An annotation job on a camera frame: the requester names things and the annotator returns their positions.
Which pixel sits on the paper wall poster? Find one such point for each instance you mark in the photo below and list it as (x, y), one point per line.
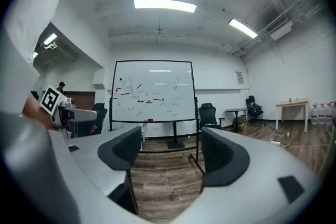
(239, 77)

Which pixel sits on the white-legged wooden table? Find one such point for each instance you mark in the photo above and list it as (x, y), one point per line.
(291, 103)

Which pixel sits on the white wall air conditioner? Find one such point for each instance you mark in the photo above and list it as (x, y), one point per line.
(281, 29)

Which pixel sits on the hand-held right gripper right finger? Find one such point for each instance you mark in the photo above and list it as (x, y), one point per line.
(257, 181)

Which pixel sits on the white rolling whiteboard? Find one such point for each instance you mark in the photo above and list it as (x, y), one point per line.
(157, 81)

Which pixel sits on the row of clear water bottles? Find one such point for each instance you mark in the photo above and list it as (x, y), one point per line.
(323, 114)

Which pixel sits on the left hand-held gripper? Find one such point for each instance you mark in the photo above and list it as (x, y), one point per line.
(50, 99)

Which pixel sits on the brown brick counter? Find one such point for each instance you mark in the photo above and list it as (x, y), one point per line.
(81, 99)

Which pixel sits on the black office chair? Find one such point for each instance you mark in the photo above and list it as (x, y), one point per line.
(101, 112)
(208, 115)

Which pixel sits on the white power strip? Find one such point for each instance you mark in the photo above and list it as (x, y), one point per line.
(276, 142)

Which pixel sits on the ceiling light panel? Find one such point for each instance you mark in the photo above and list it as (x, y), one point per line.
(50, 39)
(242, 28)
(165, 5)
(35, 55)

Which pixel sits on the black round table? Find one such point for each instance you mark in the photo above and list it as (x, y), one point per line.
(236, 110)

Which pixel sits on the person's left forearm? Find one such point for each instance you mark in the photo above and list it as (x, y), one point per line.
(34, 110)

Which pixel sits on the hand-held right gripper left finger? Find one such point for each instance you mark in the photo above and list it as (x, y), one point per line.
(92, 162)

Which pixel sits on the black bag on floor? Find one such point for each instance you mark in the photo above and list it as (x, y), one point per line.
(254, 108)

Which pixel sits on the person in white shirt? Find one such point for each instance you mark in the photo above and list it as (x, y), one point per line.
(29, 21)

